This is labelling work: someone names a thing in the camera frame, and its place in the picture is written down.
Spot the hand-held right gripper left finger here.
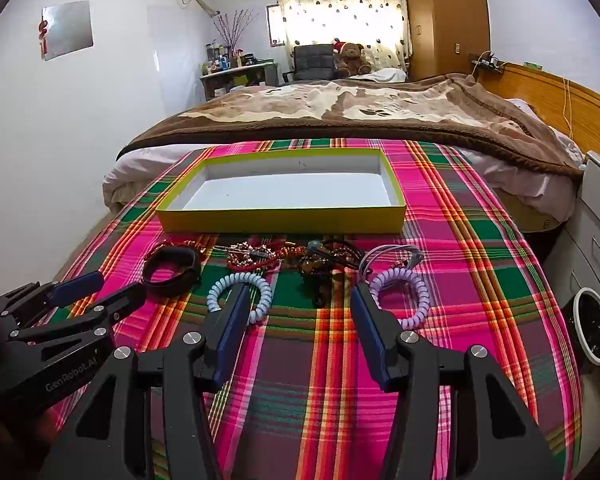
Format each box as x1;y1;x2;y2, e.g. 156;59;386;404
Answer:
40;282;253;480

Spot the brown patterned blanket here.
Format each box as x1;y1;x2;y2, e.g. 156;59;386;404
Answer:
116;74;586;183

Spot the yellow cable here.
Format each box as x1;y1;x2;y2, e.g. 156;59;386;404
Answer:
560;77;577;141

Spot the blue spiral hair tie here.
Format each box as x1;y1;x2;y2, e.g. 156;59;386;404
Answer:
207;272;272;325

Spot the vase of dry branches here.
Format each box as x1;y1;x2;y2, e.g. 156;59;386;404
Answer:
212;9;261;58

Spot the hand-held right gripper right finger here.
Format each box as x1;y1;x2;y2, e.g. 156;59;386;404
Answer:
350;282;563;480

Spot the red cord bracelet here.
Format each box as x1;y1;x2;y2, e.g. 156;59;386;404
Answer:
145;241;207;263
225;242;303;273

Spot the silver wall poster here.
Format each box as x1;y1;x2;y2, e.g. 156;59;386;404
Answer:
42;0;95;61

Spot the purple spiral hair tie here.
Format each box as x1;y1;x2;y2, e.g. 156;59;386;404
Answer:
370;267;427;330

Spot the white pillow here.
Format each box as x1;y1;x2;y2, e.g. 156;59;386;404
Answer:
360;67;409;83

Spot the cluttered desk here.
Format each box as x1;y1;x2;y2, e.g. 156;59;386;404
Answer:
200;42;279;102

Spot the dark grey armchair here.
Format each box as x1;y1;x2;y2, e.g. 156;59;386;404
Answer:
281;44;337;85

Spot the plaid blanket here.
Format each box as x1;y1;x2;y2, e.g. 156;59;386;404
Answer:
45;139;581;480

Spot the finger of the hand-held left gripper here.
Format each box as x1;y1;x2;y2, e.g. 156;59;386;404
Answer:
0;271;105;333
7;282;147;347

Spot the black wristband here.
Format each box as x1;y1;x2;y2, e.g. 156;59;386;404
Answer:
142;246;203;295

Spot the brown bead bracelet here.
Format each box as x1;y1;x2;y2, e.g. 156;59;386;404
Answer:
299;241;333;307

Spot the wooden headboard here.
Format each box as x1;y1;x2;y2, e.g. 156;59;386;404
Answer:
472;60;600;161

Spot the black cord disc necklace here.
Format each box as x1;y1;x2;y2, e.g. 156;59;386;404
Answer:
325;239;366;275

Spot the grey-blue cord bracelet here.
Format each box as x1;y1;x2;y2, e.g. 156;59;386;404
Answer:
358;244;425;277

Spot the power strip with chargers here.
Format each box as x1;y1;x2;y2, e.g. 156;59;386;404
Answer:
470;51;503;73

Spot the brown teddy bear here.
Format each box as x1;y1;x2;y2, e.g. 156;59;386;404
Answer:
332;39;373;78

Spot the spotted curtain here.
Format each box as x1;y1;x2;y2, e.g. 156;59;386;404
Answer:
272;0;412;72

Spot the yellow cardboard box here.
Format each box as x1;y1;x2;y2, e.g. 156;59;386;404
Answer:
155;147;407;234

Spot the white trash bin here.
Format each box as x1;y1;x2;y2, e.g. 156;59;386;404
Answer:
572;287;600;366

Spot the wooden wardrobe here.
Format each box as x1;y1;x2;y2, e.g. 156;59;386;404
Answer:
400;0;491;82

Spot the silver chain bracelet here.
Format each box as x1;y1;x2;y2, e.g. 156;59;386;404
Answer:
230;242;273;267

